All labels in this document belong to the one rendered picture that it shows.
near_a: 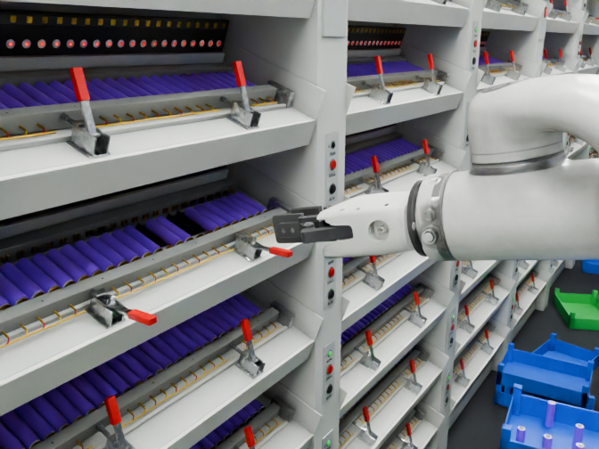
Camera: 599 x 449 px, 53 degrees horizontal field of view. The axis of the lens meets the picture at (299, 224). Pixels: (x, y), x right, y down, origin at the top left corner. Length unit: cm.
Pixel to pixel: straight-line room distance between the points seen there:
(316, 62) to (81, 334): 55
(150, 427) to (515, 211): 58
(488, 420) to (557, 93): 191
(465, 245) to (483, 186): 6
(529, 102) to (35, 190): 46
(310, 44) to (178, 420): 60
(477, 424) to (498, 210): 180
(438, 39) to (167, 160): 104
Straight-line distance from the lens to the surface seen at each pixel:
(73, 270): 80
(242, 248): 92
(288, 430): 121
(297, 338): 111
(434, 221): 56
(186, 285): 84
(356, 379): 138
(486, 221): 54
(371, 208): 58
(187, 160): 78
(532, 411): 163
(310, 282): 108
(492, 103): 53
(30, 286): 76
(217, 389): 97
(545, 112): 49
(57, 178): 66
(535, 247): 54
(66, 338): 73
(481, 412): 237
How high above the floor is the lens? 127
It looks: 17 degrees down
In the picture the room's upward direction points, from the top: straight up
